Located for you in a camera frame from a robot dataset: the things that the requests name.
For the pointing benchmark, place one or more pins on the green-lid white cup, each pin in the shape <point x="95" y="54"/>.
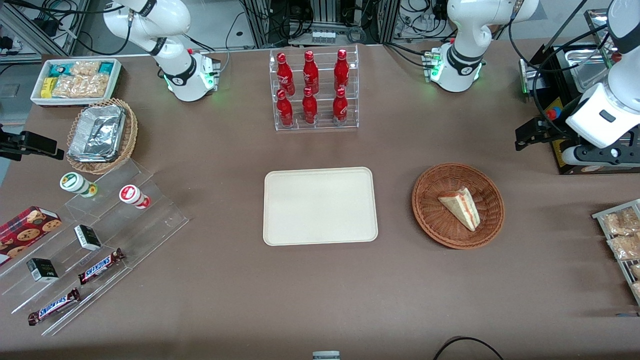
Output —
<point x="75" y="183"/>

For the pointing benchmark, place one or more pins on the white power strip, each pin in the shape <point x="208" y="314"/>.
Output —
<point x="323" y="36"/>

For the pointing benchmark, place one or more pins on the white rectangular snack bin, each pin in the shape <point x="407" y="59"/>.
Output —
<point x="116" y="85"/>

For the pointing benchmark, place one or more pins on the grey snack rack tray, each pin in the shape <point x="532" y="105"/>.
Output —
<point x="600" y="216"/>

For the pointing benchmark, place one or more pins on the red emergency stop button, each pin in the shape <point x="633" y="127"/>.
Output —
<point x="551" y="114"/>

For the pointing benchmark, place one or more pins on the foil container stack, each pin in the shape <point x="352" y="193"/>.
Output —
<point x="97" y="132"/>

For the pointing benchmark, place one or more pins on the oval light wicker basket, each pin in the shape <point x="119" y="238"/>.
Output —
<point x="131" y="135"/>

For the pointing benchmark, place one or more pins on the aluminium profile frame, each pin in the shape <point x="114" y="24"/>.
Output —
<point x="320" y="15"/>
<point x="45" y="20"/>

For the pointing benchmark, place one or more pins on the clear acrylic step display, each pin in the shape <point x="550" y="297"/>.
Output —
<point x="125" y="235"/>

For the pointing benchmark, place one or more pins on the round brown wicker basket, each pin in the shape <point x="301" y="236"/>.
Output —
<point x="435" y="220"/>

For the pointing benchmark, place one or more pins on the triangular sandwich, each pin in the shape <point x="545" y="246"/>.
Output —
<point x="462" y="207"/>

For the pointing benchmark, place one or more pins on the teal snack pack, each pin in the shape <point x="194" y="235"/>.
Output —
<point x="106" y="67"/>
<point x="59" y="69"/>

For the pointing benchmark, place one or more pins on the red tartan cookie box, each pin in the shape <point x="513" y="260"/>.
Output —
<point x="25" y="232"/>

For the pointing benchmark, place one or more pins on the small black carton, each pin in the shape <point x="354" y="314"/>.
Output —
<point x="42" y="270"/>
<point x="87" y="238"/>

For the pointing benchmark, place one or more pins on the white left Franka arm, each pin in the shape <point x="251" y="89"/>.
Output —
<point x="465" y="30"/>

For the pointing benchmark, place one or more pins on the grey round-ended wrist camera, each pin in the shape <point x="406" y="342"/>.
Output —
<point x="571" y="155"/>

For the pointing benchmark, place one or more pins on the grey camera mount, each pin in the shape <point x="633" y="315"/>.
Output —
<point x="326" y="356"/>

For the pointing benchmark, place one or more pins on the red-lid white cup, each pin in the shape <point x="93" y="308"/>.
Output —
<point x="132" y="195"/>

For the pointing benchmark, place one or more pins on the clear acrylic bottle rack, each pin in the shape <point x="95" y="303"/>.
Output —
<point x="322" y="120"/>

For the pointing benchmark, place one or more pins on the clear cracker pack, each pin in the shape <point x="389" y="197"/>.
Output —
<point x="620" y="221"/>
<point x="67" y="88"/>
<point x="625" y="247"/>
<point x="96" y="86"/>
<point x="86" y="68"/>
<point x="636" y="271"/>

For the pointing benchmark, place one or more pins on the Snickers chocolate bar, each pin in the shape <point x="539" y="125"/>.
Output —
<point x="100" y="267"/>
<point x="53" y="307"/>

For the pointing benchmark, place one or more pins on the red cola bottle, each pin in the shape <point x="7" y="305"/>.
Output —
<point x="309" y="107"/>
<point x="310" y="74"/>
<point x="285" y="110"/>
<point x="340" y="107"/>
<point x="285" y="75"/>
<point x="341" y="72"/>

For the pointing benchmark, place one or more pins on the yellow snack pack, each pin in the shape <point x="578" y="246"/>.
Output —
<point x="47" y="88"/>

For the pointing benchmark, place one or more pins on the cream plastic tray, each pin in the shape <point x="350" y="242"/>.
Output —
<point x="320" y="206"/>

